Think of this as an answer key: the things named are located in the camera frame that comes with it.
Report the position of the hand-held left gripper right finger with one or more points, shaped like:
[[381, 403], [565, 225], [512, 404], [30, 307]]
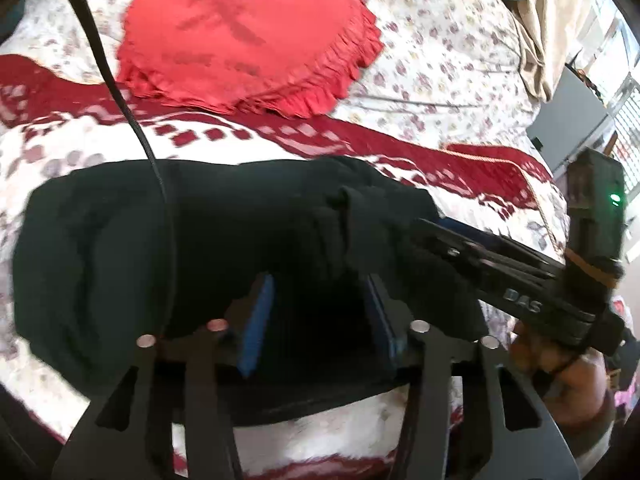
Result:
[[382, 320]]

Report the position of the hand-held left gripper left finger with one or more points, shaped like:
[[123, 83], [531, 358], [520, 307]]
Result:
[[257, 325]]

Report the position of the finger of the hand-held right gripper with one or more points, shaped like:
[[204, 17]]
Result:
[[500, 255]]

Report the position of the black pants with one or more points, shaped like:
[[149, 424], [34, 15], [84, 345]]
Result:
[[100, 260]]

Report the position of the person's right hand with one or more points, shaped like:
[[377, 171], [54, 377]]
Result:
[[565, 375]]

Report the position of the white window grille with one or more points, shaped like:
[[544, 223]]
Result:
[[627, 125]]

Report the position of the red and white fleece blanket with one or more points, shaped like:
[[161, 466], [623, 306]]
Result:
[[350, 440]]

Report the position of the beige curtain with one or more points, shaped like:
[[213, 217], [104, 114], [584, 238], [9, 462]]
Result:
[[555, 20]]

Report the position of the floral bedsheet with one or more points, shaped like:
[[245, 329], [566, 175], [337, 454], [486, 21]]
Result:
[[440, 60]]

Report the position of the red round frilled cushion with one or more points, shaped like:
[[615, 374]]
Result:
[[240, 35]]

